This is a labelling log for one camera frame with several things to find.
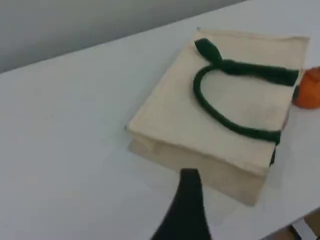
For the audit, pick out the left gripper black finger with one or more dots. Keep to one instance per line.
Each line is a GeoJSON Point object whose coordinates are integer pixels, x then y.
{"type": "Point", "coordinates": [186, 212]}

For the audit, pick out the orange tangerine with stem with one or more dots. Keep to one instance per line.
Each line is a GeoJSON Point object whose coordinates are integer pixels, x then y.
{"type": "Point", "coordinates": [310, 92]}

